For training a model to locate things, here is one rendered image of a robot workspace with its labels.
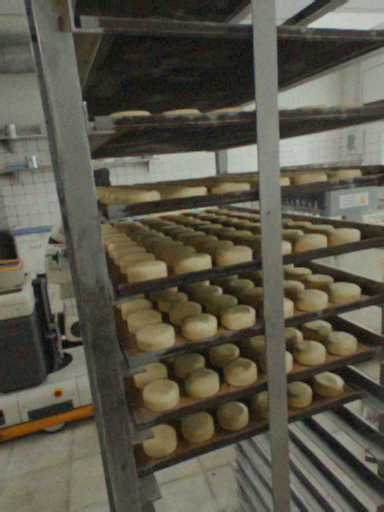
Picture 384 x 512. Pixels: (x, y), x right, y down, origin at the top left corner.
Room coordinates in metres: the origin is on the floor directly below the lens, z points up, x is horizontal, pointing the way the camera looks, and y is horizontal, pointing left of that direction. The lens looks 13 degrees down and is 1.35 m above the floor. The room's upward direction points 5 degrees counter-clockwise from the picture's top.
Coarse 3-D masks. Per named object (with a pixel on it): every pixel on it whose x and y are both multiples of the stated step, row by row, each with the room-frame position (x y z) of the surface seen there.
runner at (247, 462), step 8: (232, 448) 1.09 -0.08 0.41; (240, 448) 1.08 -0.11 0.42; (240, 456) 1.05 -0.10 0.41; (248, 456) 1.03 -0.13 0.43; (248, 464) 1.02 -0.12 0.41; (248, 472) 0.99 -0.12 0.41; (256, 472) 0.98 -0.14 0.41; (256, 480) 0.95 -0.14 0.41; (264, 480) 0.94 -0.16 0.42; (264, 488) 0.92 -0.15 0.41; (272, 488) 0.90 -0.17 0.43; (264, 496) 0.90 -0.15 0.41; (272, 496) 0.89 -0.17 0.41; (272, 504) 0.87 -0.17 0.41
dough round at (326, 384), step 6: (318, 378) 0.59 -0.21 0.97; (324, 378) 0.59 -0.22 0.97; (330, 378) 0.59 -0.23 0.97; (336, 378) 0.59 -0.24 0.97; (318, 384) 0.58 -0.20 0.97; (324, 384) 0.57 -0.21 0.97; (330, 384) 0.57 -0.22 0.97; (336, 384) 0.57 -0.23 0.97; (342, 384) 0.57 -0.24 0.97; (318, 390) 0.57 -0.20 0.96; (324, 390) 0.57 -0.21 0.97; (330, 390) 0.56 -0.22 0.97; (336, 390) 0.56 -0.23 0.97; (342, 390) 0.57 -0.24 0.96; (324, 396) 0.57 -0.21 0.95; (330, 396) 0.56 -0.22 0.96; (336, 396) 0.56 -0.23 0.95
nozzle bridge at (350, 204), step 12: (324, 192) 2.13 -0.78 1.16; (336, 192) 2.09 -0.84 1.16; (348, 192) 2.12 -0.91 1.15; (360, 192) 2.14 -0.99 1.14; (372, 192) 2.17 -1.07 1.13; (300, 204) 2.49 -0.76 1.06; (312, 204) 2.38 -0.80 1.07; (324, 204) 2.26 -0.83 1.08; (336, 204) 2.09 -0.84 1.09; (348, 204) 2.12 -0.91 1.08; (360, 204) 2.14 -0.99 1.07; (372, 204) 2.17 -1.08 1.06; (336, 216) 2.09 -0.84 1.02; (348, 216) 2.12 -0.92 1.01; (360, 216) 2.14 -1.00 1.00
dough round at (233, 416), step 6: (234, 402) 0.54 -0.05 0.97; (222, 408) 0.53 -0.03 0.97; (228, 408) 0.53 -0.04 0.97; (234, 408) 0.53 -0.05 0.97; (240, 408) 0.53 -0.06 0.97; (246, 408) 0.53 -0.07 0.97; (222, 414) 0.52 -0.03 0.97; (228, 414) 0.51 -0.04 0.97; (234, 414) 0.51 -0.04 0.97; (240, 414) 0.51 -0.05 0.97; (246, 414) 0.51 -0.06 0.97; (222, 420) 0.51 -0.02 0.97; (228, 420) 0.50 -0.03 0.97; (234, 420) 0.50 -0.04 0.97; (240, 420) 0.50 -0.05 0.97; (246, 420) 0.51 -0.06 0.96; (222, 426) 0.51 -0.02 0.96; (228, 426) 0.50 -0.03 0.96; (234, 426) 0.50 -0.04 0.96; (240, 426) 0.50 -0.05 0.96
